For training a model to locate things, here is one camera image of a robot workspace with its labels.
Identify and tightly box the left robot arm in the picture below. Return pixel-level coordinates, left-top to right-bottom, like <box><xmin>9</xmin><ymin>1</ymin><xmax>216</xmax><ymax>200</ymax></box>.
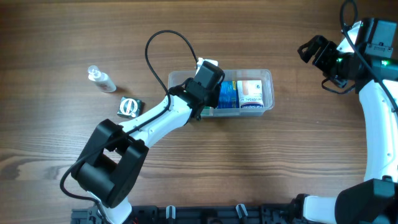
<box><xmin>71</xmin><ymin>58</ymin><xmax>225</xmax><ymax>223</ymax></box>

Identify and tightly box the white green medicine box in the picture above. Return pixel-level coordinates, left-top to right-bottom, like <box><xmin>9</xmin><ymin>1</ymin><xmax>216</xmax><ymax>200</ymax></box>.
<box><xmin>201</xmin><ymin>106</ymin><xmax>214</xmax><ymax>116</ymax></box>

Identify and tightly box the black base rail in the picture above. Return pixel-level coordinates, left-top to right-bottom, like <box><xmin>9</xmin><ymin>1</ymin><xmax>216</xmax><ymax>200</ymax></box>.
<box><xmin>70</xmin><ymin>203</ymin><xmax>302</xmax><ymax>224</ymax></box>

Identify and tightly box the white calamol lotion bottle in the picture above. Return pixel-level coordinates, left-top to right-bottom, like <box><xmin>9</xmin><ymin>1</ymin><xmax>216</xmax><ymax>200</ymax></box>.
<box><xmin>88</xmin><ymin>65</ymin><xmax>117</xmax><ymax>93</ymax></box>

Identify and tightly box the white plaster box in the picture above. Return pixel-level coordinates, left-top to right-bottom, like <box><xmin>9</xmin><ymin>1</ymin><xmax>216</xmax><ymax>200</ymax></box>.
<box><xmin>236</xmin><ymin>80</ymin><xmax>264</xmax><ymax>108</ymax></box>

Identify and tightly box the blue box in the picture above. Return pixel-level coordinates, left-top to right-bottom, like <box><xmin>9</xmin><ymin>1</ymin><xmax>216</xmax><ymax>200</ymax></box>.
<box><xmin>217</xmin><ymin>81</ymin><xmax>239</xmax><ymax>109</ymax></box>

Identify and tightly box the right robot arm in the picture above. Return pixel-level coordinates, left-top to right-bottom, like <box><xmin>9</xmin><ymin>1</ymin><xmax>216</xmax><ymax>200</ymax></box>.
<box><xmin>298</xmin><ymin>18</ymin><xmax>397</xmax><ymax>223</ymax></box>

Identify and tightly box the green Zam-Buk box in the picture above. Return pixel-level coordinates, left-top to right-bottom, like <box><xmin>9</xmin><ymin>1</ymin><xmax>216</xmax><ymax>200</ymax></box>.
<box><xmin>117</xmin><ymin>96</ymin><xmax>142</xmax><ymax>119</ymax></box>

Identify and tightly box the clear plastic container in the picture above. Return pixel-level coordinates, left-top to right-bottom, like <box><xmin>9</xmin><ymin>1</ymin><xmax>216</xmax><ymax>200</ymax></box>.
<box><xmin>169</xmin><ymin>69</ymin><xmax>274</xmax><ymax>118</ymax></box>

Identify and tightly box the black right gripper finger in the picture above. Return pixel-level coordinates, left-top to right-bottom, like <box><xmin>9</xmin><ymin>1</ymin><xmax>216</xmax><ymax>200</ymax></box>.
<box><xmin>307</xmin><ymin>35</ymin><xmax>329</xmax><ymax>50</ymax></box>
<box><xmin>297</xmin><ymin>42</ymin><xmax>319</xmax><ymax>63</ymax></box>

